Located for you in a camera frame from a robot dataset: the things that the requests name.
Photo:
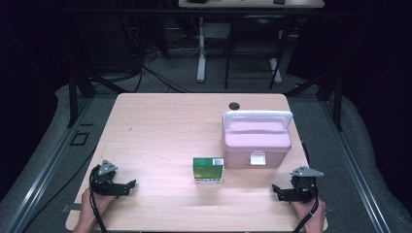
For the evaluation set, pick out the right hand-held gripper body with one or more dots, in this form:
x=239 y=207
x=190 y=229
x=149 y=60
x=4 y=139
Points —
x=304 y=191

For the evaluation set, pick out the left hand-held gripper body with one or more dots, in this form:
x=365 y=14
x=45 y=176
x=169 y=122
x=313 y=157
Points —
x=103 y=186

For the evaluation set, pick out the green carton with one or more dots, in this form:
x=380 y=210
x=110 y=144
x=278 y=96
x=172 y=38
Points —
x=207 y=170

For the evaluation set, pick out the person's left hand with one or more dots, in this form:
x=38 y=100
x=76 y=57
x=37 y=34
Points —
x=89 y=208

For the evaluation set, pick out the person's right hand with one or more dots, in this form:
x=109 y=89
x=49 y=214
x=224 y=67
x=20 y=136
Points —
x=315 y=220

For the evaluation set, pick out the grey tape piece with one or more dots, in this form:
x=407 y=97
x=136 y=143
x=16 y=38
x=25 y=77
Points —
x=69 y=207
x=329 y=207

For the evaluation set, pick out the black tape square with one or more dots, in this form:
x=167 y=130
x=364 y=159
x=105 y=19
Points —
x=73 y=139

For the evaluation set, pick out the dark curtain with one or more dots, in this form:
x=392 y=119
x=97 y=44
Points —
x=382 y=81
x=26 y=81

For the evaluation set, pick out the black chair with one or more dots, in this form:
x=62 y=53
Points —
x=257 y=22

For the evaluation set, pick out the grey metal box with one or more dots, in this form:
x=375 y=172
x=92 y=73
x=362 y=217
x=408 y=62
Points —
x=217 y=30

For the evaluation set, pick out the white desk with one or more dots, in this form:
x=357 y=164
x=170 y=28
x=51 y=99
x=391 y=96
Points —
x=226 y=4

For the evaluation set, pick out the aluminium floor rail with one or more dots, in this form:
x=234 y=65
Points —
x=356 y=168
x=48 y=161

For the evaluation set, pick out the black metal frame stand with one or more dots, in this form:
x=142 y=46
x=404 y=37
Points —
x=338 y=103
x=73 y=97

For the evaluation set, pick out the black horizontal frame bar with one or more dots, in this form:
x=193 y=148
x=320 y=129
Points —
x=129 y=12

